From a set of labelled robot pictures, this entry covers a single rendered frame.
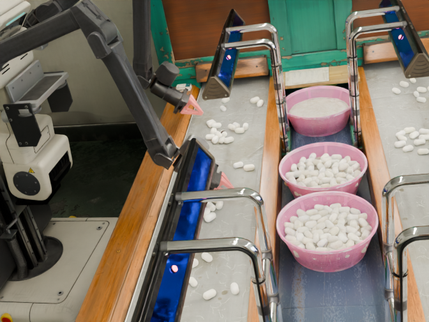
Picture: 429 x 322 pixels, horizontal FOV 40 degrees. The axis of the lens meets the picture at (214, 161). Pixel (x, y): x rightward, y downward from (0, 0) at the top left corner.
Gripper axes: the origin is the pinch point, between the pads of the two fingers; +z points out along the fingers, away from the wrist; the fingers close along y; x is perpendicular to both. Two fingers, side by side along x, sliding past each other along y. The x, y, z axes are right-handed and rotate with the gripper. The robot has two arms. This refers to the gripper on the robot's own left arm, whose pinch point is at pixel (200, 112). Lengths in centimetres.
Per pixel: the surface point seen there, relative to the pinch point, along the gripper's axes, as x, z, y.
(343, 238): -25, 39, -68
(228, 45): -33.6, -7.2, -16.6
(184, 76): 9.5, -8.8, 39.3
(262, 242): -34, 10, -99
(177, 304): -31, -3, -121
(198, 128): 7.5, 2.9, 2.6
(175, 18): -9.9, -24.0, 40.8
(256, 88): -5.6, 18.4, 32.9
